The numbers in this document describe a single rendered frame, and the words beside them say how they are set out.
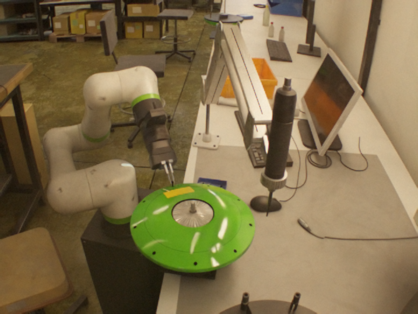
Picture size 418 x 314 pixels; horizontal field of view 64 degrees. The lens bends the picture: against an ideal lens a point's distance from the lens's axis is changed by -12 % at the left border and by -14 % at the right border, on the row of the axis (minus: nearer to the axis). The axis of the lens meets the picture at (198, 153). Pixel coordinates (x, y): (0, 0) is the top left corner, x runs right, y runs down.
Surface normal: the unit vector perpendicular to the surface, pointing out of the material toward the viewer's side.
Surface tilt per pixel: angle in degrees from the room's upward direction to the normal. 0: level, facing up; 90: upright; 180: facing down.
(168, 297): 0
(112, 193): 88
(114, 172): 12
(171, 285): 0
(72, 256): 0
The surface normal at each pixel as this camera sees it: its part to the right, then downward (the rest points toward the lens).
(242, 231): 0.38, -0.68
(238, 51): 0.06, -0.65
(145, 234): -0.32, -0.67
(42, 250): 0.02, -0.83
